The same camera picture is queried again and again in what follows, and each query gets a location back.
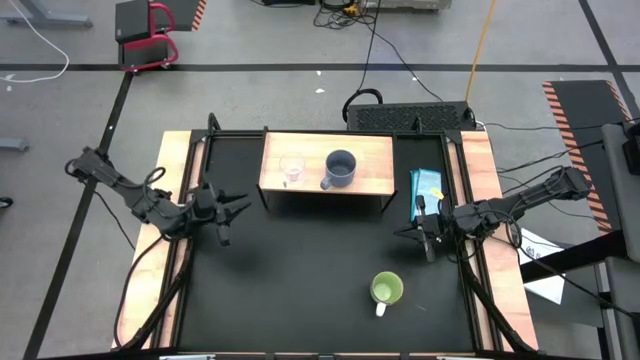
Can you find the black aluminium table frame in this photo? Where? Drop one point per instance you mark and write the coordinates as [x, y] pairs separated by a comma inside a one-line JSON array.
[[452, 136]]

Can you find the small black orange-striped ramp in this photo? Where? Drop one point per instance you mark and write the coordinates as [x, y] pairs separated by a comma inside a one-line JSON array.
[[185, 12]]

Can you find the black table-level camera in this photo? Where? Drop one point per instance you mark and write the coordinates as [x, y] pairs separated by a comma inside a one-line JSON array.
[[325, 357]]

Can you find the wooden shelf with black legs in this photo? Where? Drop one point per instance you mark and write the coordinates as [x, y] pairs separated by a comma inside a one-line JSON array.
[[375, 160]]

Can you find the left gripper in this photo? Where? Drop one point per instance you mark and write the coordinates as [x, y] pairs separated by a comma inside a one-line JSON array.
[[210, 207]]

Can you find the small yellow tag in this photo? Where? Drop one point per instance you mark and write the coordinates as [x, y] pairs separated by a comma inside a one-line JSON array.
[[437, 192]]

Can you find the grey metal stand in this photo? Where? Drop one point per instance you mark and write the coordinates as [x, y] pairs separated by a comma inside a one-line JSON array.
[[45, 20]]

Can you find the black metal beam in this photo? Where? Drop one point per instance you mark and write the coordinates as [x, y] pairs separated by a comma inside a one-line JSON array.
[[570, 257]]

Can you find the white paper sheet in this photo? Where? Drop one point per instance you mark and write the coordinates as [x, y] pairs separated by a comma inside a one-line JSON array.
[[537, 247]]

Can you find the green ribbed mug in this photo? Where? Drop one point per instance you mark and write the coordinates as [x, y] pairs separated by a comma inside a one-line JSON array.
[[386, 289]]

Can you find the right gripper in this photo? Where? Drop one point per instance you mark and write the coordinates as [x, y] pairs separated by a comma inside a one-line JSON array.
[[440, 225]]

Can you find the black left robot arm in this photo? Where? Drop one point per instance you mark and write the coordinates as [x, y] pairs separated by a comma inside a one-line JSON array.
[[130, 192]]

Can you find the folded blue cloth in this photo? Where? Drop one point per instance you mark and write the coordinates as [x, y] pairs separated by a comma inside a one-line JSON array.
[[424, 187]]

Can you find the grey-blue ceramic mug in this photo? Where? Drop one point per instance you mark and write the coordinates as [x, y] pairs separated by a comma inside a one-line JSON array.
[[341, 167]]

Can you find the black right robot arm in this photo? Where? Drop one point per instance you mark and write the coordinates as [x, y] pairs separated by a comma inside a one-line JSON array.
[[540, 195]]

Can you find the black computer case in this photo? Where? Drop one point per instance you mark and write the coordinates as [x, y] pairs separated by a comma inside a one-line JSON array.
[[410, 117]]

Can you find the clear glass cup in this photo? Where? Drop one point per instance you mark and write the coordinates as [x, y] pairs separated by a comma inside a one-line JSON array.
[[292, 167]]

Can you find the red and black stool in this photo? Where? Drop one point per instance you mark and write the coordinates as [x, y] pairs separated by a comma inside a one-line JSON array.
[[145, 45]]

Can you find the large black orange-striped ramp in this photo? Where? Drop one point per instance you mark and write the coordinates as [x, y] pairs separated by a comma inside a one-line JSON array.
[[580, 140]]

